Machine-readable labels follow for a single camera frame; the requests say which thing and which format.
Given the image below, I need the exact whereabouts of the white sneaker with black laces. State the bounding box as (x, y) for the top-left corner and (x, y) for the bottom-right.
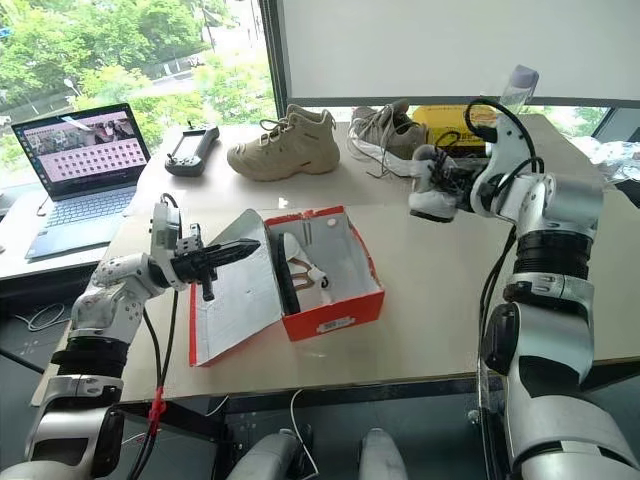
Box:
(408, 144), (467, 222)

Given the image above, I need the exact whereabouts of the yellow cardboard box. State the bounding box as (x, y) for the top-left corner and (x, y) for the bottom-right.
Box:
(411, 103), (497, 160)

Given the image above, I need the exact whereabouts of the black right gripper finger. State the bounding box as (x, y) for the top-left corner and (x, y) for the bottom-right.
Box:
(430, 148), (464, 175)
(432, 173), (464, 200)

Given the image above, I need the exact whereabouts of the white sneaker with black sole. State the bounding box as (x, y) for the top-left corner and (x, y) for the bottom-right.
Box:
(272, 231), (335, 315)

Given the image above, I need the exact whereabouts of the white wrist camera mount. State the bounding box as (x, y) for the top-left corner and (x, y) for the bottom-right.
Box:
(468, 112), (537, 220)
(150, 201), (184, 265)

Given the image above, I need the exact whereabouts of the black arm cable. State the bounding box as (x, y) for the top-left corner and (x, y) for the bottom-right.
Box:
(464, 98), (547, 202)
(127, 192), (182, 480)

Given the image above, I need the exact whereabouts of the beige high-top boot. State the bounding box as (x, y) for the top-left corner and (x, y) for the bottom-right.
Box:
(226, 103), (342, 183)

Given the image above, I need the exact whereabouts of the grey open laptop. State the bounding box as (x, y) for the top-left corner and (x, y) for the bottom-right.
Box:
(10, 102), (153, 262)

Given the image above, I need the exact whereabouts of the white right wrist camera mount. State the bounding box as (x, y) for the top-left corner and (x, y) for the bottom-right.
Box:
(468, 112), (537, 220)

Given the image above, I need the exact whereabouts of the orange cardboard shoebox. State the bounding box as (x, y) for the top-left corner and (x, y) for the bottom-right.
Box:
(188, 204), (387, 369)

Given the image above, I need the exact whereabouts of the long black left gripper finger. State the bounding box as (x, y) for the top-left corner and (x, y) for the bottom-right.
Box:
(202, 238), (263, 267)

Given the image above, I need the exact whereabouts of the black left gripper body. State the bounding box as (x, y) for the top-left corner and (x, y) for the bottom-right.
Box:
(167, 224), (222, 294)

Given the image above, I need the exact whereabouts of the grey sneaker with white laces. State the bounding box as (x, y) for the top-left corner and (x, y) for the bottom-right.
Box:
(346, 98), (432, 180)

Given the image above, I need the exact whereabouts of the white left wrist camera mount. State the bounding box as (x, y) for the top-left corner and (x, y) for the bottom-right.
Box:
(150, 201), (184, 265)

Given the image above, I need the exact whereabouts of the thin white cable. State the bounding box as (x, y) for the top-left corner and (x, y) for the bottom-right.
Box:
(289, 387), (321, 480)

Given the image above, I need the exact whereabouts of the red cable tie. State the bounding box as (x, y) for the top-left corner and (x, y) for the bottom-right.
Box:
(148, 386), (167, 432)

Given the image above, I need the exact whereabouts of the clear plastic bag pile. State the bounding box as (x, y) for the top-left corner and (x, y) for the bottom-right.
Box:
(582, 133), (640, 182)

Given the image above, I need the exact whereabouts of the grey rounded robot leg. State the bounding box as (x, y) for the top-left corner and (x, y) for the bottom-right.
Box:
(358, 427), (410, 480)
(225, 428), (312, 480)

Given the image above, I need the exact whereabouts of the clear bottle with purple cap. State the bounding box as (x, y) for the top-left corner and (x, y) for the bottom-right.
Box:
(499, 64), (541, 117)

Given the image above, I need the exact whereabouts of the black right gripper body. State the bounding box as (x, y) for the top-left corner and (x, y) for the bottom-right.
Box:
(450, 167), (494, 214)

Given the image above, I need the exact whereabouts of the white coiled cable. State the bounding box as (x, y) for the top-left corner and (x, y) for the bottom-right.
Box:
(13, 301), (72, 332)

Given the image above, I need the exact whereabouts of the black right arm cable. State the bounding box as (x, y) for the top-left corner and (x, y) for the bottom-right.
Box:
(464, 98), (547, 202)

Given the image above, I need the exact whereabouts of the dark window frame post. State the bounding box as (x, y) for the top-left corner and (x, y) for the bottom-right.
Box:
(256, 0), (293, 126)

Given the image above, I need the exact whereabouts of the black handheld remote controller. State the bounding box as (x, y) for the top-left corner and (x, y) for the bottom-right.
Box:
(164, 120), (222, 178)

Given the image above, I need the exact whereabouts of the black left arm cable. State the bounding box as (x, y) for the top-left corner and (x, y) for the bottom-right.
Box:
(127, 192), (182, 480)

